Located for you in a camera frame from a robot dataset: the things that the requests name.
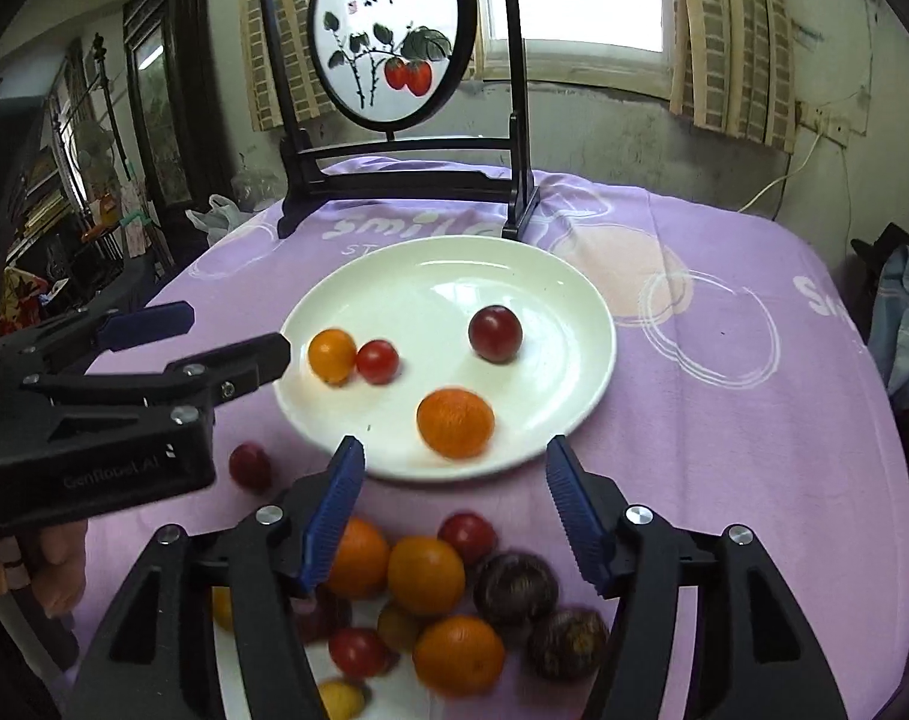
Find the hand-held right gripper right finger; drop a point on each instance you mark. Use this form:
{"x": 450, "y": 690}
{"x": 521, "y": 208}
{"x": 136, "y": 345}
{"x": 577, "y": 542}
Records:
{"x": 574, "y": 517}

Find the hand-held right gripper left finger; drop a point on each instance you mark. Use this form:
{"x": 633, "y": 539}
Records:
{"x": 334, "y": 517}

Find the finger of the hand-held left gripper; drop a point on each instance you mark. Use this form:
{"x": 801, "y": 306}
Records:
{"x": 150, "y": 322}
{"x": 237, "y": 371}

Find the orange mandarin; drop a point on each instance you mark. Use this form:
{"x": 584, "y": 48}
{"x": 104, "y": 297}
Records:
{"x": 458, "y": 652}
{"x": 364, "y": 559}
{"x": 424, "y": 574}

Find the dark purple passion fruit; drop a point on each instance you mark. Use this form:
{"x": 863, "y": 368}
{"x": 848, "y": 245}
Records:
{"x": 567, "y": 641}
{"x": 514, "y": 589}
{"x": 327, "y": 615}

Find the red cherry tomato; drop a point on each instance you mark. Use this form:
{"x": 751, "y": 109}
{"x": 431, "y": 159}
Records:
{"x": 377, "y": 361}
{"x": 467, "y": 536}
{"x": 357, "y": 652}

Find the round yellow tomato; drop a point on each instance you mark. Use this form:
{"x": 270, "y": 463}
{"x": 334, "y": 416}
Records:
{"x": 394, "y": 626}

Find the small yellow-green tomato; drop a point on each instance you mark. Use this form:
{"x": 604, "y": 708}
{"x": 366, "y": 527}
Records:
{"x": 342, "y": 699}
{"x": 222, "y": 607}

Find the white round plate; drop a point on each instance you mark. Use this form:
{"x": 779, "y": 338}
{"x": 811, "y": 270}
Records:
{"x": 424, "y": 292}

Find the person's left hand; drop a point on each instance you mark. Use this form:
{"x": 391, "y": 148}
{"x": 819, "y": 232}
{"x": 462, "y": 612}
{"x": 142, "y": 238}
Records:
{"x": 60, "y": 570}

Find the white plastic bag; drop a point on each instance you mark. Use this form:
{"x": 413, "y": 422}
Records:
{"x": 218, "y": 217}

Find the red floral cloth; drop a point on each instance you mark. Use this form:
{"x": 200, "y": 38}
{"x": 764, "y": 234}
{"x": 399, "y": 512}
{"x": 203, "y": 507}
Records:
{"x": 23, "y": 300}

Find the large orange tomato on plate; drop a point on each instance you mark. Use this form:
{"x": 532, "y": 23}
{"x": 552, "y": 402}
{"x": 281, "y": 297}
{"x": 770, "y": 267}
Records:
{"x": 455, "y": 422}

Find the purple printed tablecloth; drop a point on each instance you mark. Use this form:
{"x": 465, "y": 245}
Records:
{"x": 724, "y": 465}

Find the cluttered storage shelf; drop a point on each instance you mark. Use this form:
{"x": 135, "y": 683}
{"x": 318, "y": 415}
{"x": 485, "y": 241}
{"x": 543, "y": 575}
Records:
{"x": 49, "y": 195}

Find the clear plastic bag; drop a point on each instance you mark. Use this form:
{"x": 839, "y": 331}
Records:
{"x": 255, "y": 184}

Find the dark red tomato on plate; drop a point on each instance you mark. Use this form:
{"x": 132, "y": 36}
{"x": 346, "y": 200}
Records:
{"x": 495, "y": 334}

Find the dark wooden cabinet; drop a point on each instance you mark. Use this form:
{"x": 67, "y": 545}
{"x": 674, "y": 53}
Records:
{"x": 162, "y": 90}

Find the black tripod stand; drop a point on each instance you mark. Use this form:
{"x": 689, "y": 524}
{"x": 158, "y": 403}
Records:
{"x": 103, "y": 90}

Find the brick-patterned curtain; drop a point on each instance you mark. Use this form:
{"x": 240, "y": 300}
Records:
{"x": 304, "y": 101}
{"x": 732, "y": 52}

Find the black-framed round painted screen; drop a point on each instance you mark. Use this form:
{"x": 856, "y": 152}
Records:
{"x": 387, "y": 15}

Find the blue clothes pile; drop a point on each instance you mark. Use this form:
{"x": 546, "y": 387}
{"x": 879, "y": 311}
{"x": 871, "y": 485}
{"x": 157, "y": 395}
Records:
{"x": 904, "y": 315}

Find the black hat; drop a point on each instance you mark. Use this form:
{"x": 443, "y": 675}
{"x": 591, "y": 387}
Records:
{"x": 874, "y": 247}

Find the bright window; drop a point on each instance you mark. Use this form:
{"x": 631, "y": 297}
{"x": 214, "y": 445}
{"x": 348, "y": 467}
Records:
{"x": 589, "y": 0}

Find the white wall socket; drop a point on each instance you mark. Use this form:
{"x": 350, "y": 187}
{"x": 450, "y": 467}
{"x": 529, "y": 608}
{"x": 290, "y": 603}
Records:
{"x": 822, "y": 122}

